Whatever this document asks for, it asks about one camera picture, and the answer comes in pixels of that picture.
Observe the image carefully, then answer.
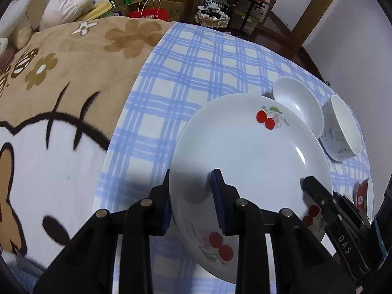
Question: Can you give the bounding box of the pink white plush toy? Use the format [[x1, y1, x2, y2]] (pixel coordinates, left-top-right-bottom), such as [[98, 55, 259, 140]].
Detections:
[[40, 0, 98, 31]]

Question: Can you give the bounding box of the brown cat printed blanket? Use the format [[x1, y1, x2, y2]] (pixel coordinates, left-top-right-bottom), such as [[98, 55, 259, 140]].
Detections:
[[0, 15, 178, 258]]

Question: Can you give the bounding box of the red paper shopping bag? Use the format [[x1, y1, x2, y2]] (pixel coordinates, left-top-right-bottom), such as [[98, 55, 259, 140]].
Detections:
[[126, 0, 170, 22]]

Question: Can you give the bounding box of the small plain white dish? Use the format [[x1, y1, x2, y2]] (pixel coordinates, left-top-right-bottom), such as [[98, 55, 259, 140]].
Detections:
[[272, 76, 325, 140]]

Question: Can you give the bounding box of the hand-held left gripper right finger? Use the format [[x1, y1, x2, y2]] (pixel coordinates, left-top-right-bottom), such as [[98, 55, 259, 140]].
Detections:
[[211, 168, 356, 294]]

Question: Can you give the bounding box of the large white green print bowl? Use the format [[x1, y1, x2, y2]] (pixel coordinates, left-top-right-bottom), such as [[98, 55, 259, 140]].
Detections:
[[318, 94, 363, 163]]

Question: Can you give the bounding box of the wicker basket with clothes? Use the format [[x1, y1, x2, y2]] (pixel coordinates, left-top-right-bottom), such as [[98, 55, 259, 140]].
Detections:
[[195, 0, 231, 28]]

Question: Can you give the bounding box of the translucent plastic storage box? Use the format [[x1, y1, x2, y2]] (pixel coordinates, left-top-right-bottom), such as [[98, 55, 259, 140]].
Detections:
[[231, 0, 265, 35]]

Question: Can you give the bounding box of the red patterned bowl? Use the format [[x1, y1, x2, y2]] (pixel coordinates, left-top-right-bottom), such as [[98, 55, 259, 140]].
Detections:
[[352, 178, 375, 224]]

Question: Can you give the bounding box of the cream plush toy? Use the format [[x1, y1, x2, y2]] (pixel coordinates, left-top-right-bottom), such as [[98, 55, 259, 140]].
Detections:
[[0, 0, 33, 56]]

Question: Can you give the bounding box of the blue white plaid cloth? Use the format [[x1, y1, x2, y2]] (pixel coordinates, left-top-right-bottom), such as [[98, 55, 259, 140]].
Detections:
[[93, 21, 372, 294]]

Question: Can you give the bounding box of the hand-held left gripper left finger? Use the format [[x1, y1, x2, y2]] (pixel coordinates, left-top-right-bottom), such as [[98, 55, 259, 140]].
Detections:
[[32, 169, 172, 294]]

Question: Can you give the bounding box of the black folding table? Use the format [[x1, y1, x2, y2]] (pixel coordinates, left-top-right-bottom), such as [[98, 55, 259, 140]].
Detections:
[[225, 0, 271, 34]]

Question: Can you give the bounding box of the yellow green round container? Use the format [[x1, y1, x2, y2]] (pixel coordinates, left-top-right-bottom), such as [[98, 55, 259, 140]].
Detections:
[[81, 1, 115, 22]]

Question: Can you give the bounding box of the person's jeans leg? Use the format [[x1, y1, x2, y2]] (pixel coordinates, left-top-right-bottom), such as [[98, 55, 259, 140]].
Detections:
[[6, 251, 46, 294]]

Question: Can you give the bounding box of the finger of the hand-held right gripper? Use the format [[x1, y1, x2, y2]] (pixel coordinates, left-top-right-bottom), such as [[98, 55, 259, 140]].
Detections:
[[303, 176, 373, 281]]

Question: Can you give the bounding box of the large white cherry print plate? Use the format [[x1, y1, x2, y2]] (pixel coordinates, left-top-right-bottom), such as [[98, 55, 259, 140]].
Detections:
[[168, 93, 334, 285]]

